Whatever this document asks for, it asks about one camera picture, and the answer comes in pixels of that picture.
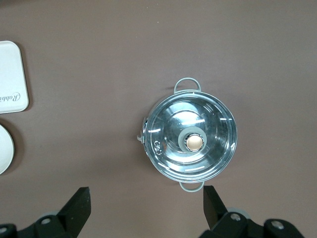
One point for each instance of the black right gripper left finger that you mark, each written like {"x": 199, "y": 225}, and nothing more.
{"x": 71, "y": 210}

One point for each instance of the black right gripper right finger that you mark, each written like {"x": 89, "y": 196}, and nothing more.
{"x": 215, "y": 210}

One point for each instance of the cream round plate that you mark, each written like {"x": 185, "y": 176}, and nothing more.
{"x": 6, "y": 148}

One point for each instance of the cream rabbit print tray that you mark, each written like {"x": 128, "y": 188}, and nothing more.
{"x": 12, "y": 74}

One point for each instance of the stainless steel cooking pot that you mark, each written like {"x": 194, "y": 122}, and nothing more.
{"x": 191, "y": 190}

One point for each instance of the glass pot lid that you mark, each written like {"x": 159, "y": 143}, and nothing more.
{"x": 173, "y": 119}

